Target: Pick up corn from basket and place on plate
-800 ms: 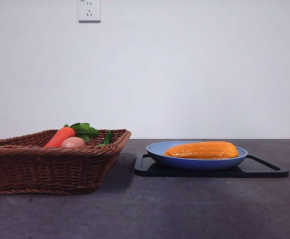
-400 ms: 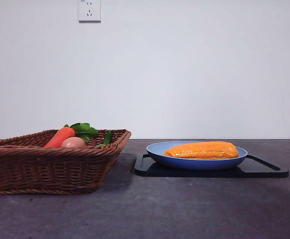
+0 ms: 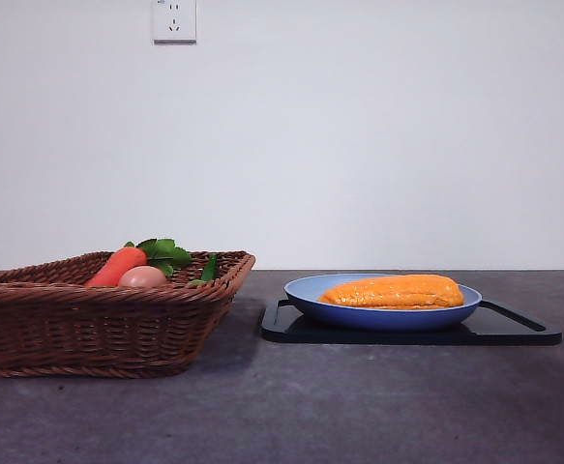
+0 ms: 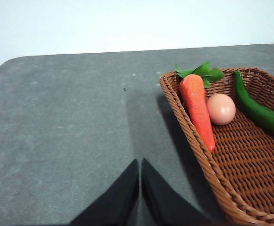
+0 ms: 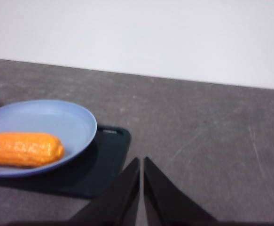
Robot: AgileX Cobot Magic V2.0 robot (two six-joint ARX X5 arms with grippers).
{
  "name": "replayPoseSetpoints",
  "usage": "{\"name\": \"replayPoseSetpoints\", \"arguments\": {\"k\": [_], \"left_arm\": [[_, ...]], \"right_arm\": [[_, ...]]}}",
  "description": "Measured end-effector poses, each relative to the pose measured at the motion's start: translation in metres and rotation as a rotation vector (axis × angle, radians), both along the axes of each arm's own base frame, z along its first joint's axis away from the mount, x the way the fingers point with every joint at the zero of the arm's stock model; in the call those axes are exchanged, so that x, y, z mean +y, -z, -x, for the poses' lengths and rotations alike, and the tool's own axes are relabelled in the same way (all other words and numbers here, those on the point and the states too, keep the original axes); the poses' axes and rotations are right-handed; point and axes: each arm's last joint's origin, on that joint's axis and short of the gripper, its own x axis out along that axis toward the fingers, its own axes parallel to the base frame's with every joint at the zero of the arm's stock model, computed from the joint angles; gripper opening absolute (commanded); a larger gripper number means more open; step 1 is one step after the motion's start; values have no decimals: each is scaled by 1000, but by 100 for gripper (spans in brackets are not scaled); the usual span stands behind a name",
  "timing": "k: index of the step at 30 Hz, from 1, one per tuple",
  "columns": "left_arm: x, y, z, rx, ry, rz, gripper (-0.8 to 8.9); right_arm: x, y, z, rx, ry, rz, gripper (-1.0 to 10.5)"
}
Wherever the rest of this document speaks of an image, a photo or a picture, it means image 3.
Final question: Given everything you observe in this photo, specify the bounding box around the yellow corn cob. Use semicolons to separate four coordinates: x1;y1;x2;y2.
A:
316;273;466;311

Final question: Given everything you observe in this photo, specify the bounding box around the blue round plate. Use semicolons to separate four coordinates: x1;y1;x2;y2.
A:
282;273;483;333

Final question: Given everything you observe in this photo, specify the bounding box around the brown wicker basket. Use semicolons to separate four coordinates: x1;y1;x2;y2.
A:
0;249;257;379

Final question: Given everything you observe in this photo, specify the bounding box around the green chili pepper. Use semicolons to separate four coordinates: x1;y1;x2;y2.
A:
187;252;220;285

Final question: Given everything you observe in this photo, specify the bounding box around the black rectangular tray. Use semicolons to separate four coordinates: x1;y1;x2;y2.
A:
259;296;564;346

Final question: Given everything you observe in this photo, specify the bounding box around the pale pink egg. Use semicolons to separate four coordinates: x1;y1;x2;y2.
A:
117;265;168;290

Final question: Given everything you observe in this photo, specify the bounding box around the orange carrot with green leaves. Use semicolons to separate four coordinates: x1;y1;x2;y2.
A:
85;237;193;286

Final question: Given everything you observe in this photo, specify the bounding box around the white wall socket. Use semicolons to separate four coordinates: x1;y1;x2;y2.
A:
153;0;198;46

